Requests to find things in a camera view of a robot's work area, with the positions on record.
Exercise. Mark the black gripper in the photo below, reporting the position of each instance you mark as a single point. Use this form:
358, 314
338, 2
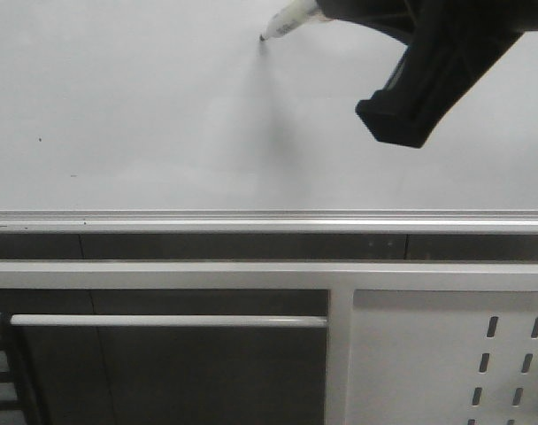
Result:
447, 54

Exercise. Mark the white whiteboard marker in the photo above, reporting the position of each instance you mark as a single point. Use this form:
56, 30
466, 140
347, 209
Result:
291, 17

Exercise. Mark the white perforated metal panel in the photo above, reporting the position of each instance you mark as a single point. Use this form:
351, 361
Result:
425, 357

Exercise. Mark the white metal stand frame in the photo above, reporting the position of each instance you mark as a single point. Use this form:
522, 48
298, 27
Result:
341, 280

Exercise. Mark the whiteboard with aluminium frame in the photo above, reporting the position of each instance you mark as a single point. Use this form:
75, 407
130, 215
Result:
120, 115

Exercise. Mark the white horizontal rail bar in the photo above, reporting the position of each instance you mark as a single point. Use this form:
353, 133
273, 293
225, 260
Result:
263, 321

